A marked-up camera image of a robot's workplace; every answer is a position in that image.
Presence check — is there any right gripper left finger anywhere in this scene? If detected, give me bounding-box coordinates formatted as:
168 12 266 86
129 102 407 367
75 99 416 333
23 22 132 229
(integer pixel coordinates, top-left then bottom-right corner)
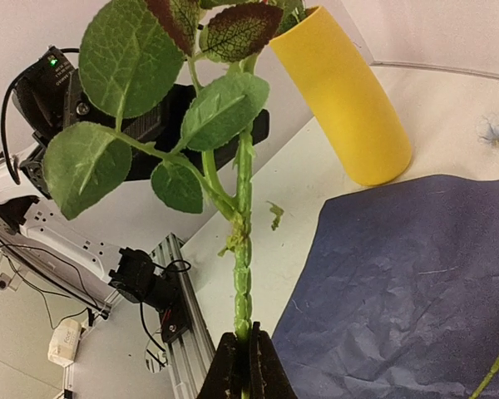
197 332 249 399

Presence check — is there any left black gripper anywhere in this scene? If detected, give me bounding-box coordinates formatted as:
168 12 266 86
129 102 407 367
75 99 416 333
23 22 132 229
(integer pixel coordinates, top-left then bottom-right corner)
0 47 269 198

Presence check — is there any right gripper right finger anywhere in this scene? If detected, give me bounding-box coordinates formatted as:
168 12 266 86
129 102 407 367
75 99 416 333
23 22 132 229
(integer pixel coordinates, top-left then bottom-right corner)
249 322 298 399

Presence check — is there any artificial flower bunch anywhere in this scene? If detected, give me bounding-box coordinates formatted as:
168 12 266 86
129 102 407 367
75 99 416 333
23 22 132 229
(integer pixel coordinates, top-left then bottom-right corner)
42 1 307 342

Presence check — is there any blue wrapping paper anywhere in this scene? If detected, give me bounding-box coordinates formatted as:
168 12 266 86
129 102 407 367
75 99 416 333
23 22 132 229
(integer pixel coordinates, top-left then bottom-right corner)
273 175 499 398

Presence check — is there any blue hydrangea stem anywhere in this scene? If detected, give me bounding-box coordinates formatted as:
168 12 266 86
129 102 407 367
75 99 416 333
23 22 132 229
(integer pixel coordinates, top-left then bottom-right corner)
469 354 499 399

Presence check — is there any yellow plastic vase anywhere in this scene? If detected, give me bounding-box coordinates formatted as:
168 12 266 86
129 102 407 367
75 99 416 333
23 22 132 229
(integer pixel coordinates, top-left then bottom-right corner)
270 6 413 186

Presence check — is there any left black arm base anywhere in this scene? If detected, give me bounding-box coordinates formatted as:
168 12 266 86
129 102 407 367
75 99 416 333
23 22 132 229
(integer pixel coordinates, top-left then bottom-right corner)
109 249 191 344

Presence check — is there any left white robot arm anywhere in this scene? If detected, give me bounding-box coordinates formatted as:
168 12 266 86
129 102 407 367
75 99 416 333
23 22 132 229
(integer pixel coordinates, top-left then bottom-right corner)
0 46 195 313

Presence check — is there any white power adapter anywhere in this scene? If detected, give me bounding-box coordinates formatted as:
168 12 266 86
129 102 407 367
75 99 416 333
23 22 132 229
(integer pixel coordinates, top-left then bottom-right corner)
47 319 82 368

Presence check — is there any aluminium front rail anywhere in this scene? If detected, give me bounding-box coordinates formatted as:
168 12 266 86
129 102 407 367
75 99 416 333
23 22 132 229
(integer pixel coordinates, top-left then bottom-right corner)
151 234 215 398

